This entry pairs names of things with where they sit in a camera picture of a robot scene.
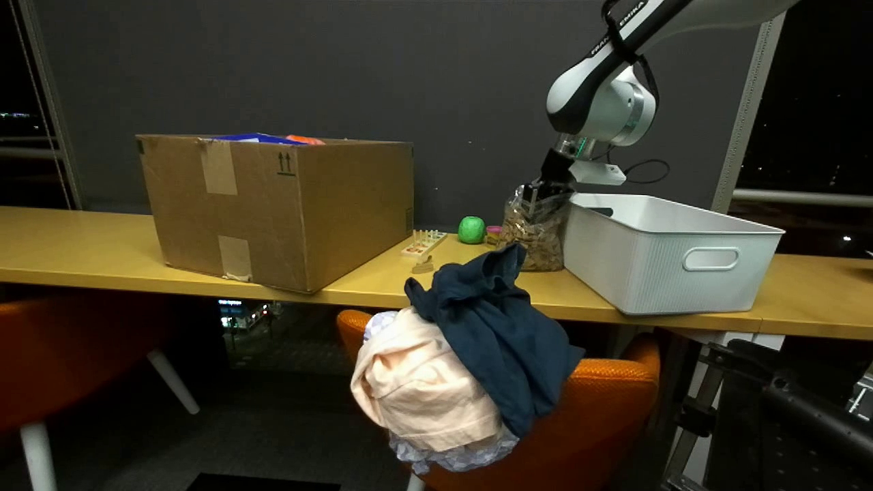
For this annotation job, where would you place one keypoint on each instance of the orange chair with white legs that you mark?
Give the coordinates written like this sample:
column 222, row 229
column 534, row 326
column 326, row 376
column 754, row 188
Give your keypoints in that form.
column 64, row 364

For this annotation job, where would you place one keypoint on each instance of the orange chair holding clothes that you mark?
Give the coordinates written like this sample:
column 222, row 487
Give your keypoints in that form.
column 582, row 425

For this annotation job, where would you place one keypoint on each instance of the red packet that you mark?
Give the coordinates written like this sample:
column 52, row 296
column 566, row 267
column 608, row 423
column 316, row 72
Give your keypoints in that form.
column 304, row 140

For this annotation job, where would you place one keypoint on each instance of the small wooden pieces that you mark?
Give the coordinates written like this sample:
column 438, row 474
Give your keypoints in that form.
column 423, row 247

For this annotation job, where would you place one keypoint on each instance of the green ball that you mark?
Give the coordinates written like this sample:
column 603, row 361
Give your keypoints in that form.
column 470, row 229

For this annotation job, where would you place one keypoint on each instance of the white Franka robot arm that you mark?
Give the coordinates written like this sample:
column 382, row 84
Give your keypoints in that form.
column 608, row 90

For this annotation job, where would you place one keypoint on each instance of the brown cardboard box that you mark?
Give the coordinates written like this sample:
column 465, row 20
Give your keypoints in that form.
column 274, row 214

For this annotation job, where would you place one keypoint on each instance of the pink cloth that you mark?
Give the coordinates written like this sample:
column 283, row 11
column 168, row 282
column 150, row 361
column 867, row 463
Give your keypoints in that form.
column 423, row 386

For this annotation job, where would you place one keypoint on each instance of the dark blue cloth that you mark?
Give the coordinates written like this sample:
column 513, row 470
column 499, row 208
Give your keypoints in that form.
column 499, row 337

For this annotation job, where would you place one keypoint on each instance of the purple white box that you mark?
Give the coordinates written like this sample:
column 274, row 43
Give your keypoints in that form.
column 249, row 137

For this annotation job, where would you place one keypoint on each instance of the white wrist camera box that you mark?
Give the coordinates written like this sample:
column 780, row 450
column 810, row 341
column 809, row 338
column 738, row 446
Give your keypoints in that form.
column 597, row 172

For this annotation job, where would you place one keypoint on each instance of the black tripod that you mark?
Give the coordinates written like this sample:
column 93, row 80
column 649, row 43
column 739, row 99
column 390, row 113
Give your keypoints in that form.
column 780, row 409

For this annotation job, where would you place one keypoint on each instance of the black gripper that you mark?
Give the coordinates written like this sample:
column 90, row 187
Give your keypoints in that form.
column 556, row 166

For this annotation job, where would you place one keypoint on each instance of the white plastic bin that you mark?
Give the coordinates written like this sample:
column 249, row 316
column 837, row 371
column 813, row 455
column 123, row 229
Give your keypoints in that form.
column 672, row 259

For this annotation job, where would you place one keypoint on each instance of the light floral cloth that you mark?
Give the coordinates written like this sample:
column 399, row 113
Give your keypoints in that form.
column 454, row 453

